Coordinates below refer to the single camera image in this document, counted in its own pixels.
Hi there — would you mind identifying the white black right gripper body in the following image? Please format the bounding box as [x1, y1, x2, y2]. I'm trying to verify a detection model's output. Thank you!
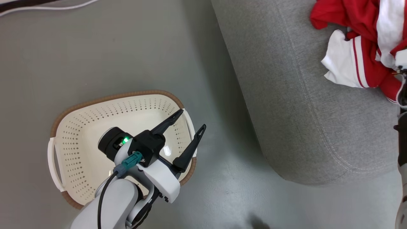
[394, 49, 407, 107]

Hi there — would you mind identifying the black cable teal connector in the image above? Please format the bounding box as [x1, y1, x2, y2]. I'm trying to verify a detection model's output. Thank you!
[97, 151, 143, 229]

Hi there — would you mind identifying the red and white garment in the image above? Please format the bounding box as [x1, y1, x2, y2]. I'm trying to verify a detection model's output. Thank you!
[310, 0, 407, 105]

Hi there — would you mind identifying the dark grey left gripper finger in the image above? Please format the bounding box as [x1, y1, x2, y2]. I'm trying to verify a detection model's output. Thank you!
[172, 124, 207, 174]
[150, 109, 185, 136]

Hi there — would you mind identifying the white floor cable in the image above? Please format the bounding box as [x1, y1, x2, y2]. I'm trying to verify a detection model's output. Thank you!
[0, 0, 100, 17]

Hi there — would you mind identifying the grey fabric sofa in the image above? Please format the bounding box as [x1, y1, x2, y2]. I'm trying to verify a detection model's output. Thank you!
[211, 0, 407, 186]

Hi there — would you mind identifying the dark baseboard strip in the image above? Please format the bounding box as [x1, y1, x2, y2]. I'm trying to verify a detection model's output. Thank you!
[0, 0, 61, 14]

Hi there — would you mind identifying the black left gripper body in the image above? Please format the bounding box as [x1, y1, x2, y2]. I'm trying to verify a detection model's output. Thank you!
[127, 129, 180, 175]

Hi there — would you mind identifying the cream laundry basket brown rim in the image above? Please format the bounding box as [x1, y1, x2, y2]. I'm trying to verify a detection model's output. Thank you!
[47, 90, 198, 210]

